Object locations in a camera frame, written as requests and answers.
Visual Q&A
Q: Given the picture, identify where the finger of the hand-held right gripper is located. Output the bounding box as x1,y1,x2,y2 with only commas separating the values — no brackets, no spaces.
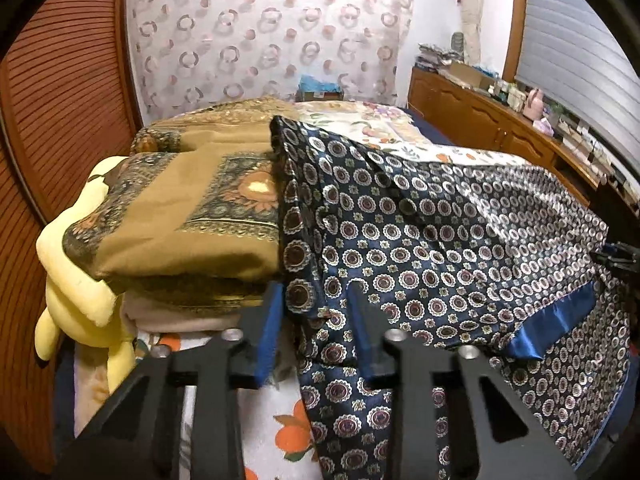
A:
592,241,640,273

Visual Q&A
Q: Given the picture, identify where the grey window blind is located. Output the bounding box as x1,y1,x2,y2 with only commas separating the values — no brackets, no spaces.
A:
515,0,636,111

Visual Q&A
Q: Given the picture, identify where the brown gold patterned folded cloth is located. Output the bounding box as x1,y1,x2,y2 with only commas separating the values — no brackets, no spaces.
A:
62,100,313,311

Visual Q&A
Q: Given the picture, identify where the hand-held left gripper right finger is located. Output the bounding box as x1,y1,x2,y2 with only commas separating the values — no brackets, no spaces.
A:
347,285,576,480

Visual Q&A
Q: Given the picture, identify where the tied lace curtain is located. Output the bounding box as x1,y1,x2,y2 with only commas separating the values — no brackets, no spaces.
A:
457,0,486,63

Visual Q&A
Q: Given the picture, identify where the ring patterned sheer curtain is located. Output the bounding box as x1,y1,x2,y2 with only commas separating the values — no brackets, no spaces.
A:
125,0,416,111

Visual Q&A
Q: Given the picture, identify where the wooden sideboard cabinet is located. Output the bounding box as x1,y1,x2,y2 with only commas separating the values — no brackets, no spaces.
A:
407,67,601,196

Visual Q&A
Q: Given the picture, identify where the navy ring patterned satin top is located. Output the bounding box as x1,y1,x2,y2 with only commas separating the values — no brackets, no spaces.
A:
269,115,633,480

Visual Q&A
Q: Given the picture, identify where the orange fruit print bed sheet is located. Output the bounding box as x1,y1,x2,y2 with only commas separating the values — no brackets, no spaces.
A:
75,330,321,480

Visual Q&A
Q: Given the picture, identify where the row of small bottles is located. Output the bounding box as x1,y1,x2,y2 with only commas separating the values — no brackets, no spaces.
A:
487,77,526,108

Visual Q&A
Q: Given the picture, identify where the dark blue mattress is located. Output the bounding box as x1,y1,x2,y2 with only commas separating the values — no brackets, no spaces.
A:
402,105,458,147

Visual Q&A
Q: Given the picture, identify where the yellow plush toy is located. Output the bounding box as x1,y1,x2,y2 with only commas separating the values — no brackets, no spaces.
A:
35,156,136,396

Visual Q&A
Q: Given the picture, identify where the floral blanket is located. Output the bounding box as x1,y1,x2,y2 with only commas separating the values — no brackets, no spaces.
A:
292,100,531,166

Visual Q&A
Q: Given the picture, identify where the cardboard box with blue contents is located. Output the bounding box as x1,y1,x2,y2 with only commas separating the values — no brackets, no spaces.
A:
296,75,345,103

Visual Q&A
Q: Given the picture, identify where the beige folded cloth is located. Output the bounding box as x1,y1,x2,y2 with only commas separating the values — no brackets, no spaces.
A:
122,295,256,333

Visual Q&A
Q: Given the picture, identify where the stack of folded fabrics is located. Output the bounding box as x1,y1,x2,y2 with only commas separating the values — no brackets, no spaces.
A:
414,42,463,73

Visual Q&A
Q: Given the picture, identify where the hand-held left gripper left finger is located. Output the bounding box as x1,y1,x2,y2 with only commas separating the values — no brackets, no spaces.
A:
52,280,286,480

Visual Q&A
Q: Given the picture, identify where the wooden louvred wardrobe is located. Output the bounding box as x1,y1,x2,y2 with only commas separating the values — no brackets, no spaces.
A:
0,0,143,476

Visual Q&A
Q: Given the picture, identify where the open cardboard box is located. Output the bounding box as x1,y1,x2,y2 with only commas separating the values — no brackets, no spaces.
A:
442,60,496,91

